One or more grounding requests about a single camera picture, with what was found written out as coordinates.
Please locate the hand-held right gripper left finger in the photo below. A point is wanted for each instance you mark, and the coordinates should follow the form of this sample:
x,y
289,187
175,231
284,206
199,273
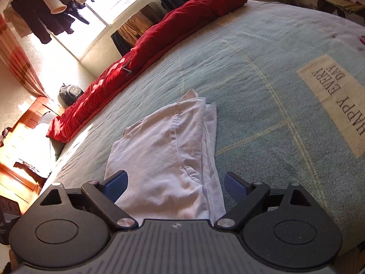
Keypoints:
x,y
117,184

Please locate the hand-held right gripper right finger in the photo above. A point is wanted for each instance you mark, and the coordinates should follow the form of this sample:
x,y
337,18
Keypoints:
x,y
235,187

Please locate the white printed t-shirt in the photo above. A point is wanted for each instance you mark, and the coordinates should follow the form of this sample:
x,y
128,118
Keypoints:
x,y
171,154

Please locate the white pillow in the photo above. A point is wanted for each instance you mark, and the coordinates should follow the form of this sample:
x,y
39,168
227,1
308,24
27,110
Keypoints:
x,y
40,148

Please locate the wooden headboard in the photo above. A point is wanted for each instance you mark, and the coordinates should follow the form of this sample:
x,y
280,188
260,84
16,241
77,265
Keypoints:
x,y
25,137

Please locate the green plaid blanket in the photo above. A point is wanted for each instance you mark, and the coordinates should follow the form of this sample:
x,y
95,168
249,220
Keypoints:
x,y
271,105

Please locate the grey backpack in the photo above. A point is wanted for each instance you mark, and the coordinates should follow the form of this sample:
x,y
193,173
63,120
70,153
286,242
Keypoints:
x,y
70,94

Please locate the black draped garment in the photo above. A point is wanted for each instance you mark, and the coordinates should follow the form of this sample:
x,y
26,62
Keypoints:
x,y
121,44

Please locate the red quilt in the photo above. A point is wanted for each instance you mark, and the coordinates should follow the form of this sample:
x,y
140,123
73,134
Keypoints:
x,y
159,42

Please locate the orange curtain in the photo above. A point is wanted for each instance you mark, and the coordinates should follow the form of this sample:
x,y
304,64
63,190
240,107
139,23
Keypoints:
x,y
20,60

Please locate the orange draped garment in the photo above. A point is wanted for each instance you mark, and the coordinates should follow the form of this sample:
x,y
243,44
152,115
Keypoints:
x,y
137,22

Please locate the dark garment hanging by window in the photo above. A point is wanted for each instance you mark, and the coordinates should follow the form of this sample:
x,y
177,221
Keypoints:
x,y
42,20

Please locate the wooden nightstand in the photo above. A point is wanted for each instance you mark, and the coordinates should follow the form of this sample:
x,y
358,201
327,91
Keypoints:
x,y
336,5

